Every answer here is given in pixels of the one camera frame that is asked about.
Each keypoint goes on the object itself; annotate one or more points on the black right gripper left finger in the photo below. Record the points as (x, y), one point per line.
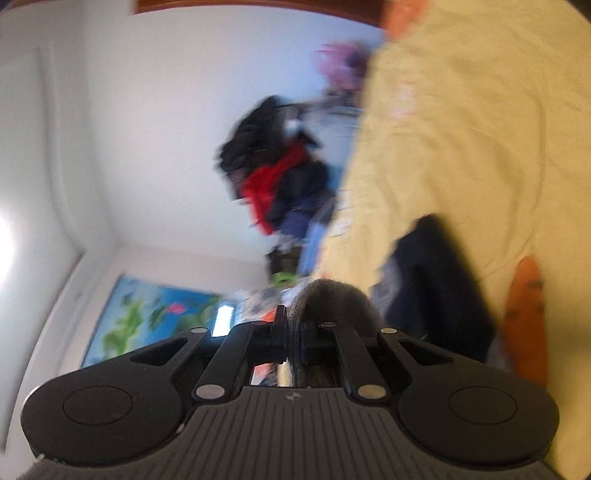
(131, 405)

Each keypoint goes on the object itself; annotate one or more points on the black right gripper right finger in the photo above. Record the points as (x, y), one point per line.
(452, 407)

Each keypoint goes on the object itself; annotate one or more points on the grey knitted sweater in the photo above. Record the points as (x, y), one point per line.
(426, 290)

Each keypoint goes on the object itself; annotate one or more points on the dark navy clothes on pile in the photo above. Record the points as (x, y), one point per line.
(302, 191)

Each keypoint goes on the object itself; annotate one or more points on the black clothes on pile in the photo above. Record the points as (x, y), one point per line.
(261, 138)

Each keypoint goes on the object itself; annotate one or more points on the window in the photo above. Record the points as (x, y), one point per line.
(224, 319)

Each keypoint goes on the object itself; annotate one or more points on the light blue towel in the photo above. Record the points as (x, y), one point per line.
(312, 246)

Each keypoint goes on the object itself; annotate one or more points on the dark olive garment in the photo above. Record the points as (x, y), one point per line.
(279, 261)

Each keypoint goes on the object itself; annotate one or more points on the red garment on pile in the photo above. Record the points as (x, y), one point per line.
(259, 188)

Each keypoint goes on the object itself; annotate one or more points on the yellow floral bed quilt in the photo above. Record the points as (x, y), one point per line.
(481, 114)

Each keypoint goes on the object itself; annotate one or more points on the white translucent plastic bag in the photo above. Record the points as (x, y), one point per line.
(333, 128)

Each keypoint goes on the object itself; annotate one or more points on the purple plastic bag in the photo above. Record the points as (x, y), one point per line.
(343, 65)

